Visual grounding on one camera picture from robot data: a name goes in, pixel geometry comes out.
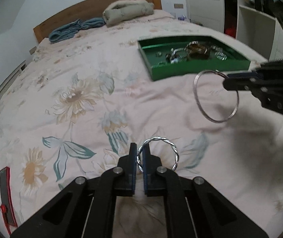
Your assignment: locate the metal link bracelet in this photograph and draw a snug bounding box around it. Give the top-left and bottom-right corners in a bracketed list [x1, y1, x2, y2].
[171, 47, 189, 55]

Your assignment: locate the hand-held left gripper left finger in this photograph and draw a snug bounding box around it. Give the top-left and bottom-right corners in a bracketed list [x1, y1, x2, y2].
[10, 142, 137, 238]

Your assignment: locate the dark beaded jewelry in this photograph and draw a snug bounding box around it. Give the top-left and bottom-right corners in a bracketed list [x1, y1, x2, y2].
[166, 52, 182, 64]

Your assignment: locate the green jewelry tray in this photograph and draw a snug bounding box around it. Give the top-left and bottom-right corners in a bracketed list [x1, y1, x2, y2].
[137, 35, 253, 81]

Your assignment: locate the thin silver bangle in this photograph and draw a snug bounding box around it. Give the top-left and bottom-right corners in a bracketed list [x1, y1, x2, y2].
[193, 69, 239, 123]

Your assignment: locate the wooden headboard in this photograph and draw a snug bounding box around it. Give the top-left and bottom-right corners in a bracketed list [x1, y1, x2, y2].
[33, 0, 162, 43]

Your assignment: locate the blue garment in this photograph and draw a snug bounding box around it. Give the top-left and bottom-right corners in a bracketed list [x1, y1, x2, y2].
[48, 17, 106, 43]

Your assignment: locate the floral bedsheet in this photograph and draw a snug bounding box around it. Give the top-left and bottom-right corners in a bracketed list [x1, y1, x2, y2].
[0, 9, 283, 238]

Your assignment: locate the red object in wardrobe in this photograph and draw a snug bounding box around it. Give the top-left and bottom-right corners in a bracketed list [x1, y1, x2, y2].
[224, 27, 236, 39]

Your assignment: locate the white wardrobe door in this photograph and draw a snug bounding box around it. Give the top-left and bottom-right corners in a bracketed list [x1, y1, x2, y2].
[183, 0, 225, 31]

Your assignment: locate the phone in red case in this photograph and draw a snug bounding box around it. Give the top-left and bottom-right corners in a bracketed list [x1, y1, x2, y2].
[0, 166, 18, 228]

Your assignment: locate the amber brown bangle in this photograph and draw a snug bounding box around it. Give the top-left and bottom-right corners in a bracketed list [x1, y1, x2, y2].
[186, 42, 208, 53]

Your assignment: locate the white shelf unit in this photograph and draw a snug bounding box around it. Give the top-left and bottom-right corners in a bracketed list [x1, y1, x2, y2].
[238, 3, 283, 61]

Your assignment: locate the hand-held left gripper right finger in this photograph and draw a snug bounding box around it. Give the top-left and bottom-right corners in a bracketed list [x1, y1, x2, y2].
[141, 145, 269, 238]

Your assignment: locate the reddish brown bangle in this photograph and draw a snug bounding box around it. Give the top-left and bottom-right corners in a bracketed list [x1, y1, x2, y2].
[189, 51, 211, 60]

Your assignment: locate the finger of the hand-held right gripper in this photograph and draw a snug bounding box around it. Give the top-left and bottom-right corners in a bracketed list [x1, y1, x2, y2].
[223, 78, 256, 91]
[226, 70, 262, 79]

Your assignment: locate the twisted silver bangle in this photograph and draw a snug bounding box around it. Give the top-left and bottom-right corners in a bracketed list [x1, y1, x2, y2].
[137, 136, 181, 173]

